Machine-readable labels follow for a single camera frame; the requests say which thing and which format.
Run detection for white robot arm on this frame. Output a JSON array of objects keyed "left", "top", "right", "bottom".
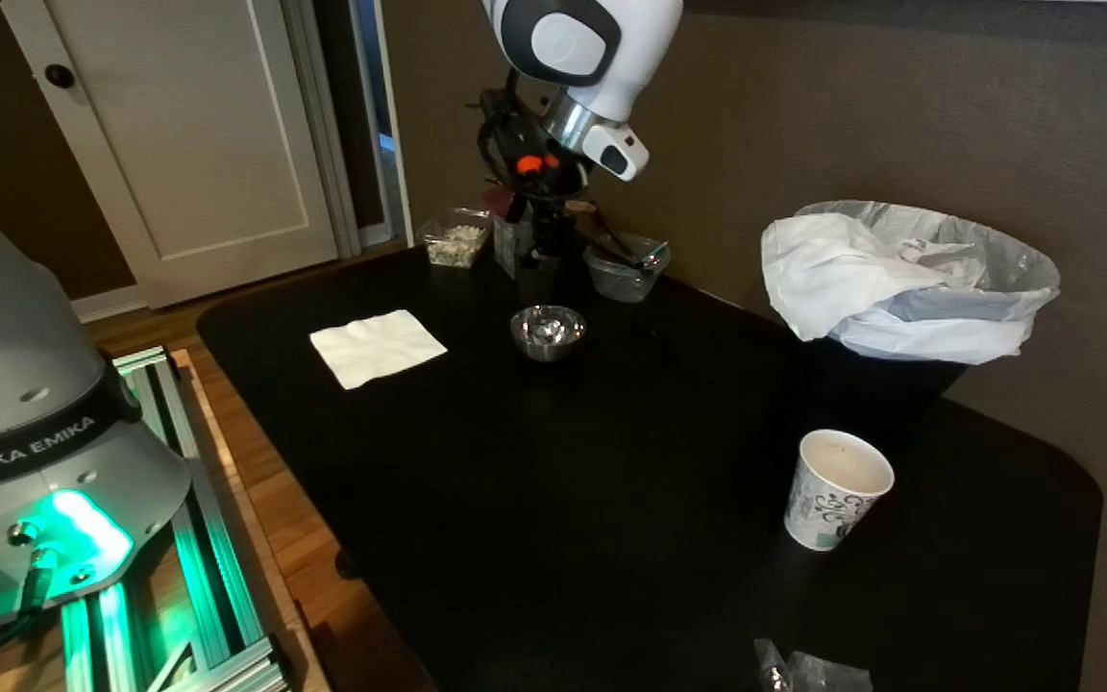
[{"left": 0, "top": 235, "right": 190, "bottom": 626}]

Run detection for translucent plastic cup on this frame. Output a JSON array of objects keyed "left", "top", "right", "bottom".
[{"left": 493, "top": 190, "right": 564, "bottom": 280}]

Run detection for white paper serviette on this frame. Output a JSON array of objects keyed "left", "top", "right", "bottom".
[{"left": 307, "top": 307, "right": 447, "bottom": 386}]

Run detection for small plastic snack packet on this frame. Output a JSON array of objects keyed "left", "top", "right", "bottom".
[{"left": 752, "top": 639, "right": 873, "bottom": 692}]

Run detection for white door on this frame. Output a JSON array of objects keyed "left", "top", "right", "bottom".
[{"left": 0, "top": 0, "right": 337, "bottom": 307}]

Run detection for container of white pieces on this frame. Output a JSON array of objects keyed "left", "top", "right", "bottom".
[{"left": 423, "top": 208, "right": 493, "bottom": 267}]

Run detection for white patterned paper cup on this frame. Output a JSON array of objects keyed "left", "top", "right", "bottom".
[{"left": 785, "top": 427, "right": 897, "bottom": 554}]

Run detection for black bin with white liner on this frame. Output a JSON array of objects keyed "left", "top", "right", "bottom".
[{"left": 757, "top": 201, "right": 1065, "bottom": 368}]

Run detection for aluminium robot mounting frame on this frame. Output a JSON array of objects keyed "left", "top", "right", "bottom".
[{"left": 0, "top": 342, "right": 334, "bottom": 692}]

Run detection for grey square container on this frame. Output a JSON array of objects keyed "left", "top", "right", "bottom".
[{"left": 584, "top": 235, "right": 674, "bottom": 304}]

